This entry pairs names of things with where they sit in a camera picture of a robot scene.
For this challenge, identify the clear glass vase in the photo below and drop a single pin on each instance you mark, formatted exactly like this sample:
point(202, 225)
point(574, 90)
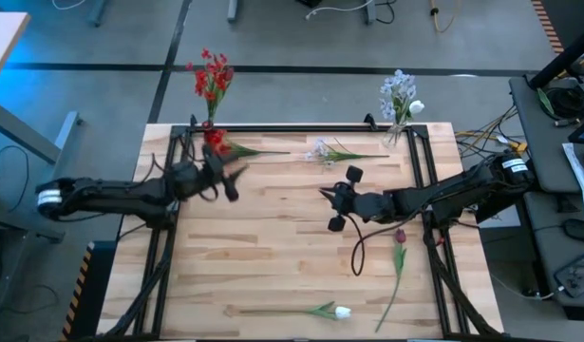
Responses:
point(393, 138)

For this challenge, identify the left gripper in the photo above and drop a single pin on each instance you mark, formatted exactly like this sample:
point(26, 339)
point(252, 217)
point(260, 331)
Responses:
point(196, 180)

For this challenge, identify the black computer mouse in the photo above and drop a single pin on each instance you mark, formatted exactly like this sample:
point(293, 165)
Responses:
point(578, 230)

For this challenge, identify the white paper sheet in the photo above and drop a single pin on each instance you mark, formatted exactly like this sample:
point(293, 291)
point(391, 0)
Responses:
point(578, 180)

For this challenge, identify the black base with hazard stripes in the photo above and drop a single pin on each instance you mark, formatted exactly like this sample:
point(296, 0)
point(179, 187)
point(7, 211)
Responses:
point(101, 285)

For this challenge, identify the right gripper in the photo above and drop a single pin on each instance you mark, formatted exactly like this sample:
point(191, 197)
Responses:
point(370, 206)

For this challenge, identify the light wooden desk top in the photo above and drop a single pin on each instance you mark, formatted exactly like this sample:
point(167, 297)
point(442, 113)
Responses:
point(2, 43)

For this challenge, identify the black diagonal stand bar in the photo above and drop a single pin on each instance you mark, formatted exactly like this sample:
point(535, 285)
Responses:
point(562, 59)

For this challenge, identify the grey side table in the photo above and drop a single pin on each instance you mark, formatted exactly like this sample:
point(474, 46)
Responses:
point(543, 256)
point(533, 142)

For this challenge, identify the black aluminium table frame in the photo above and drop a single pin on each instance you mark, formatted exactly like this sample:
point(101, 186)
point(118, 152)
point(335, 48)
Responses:
point(296, 128)

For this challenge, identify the dark red tulip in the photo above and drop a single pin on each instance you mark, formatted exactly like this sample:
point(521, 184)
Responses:
point(401, 236)

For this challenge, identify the white flower bunch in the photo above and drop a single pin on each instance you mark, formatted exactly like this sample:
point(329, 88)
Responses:
point(396, 85)
point(348, 156)

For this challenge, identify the red flower bunch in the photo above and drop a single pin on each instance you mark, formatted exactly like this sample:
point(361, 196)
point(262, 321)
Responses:
point(263, 153)
point(201, 78)

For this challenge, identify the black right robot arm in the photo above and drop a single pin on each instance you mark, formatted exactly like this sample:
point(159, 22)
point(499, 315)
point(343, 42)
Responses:
point(438, 197)

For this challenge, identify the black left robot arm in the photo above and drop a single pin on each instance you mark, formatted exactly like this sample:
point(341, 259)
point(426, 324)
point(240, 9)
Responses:
point(111, 195)

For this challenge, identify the grey metal desk frame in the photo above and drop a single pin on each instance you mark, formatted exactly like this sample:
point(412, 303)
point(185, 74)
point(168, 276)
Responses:
point(16, 130)

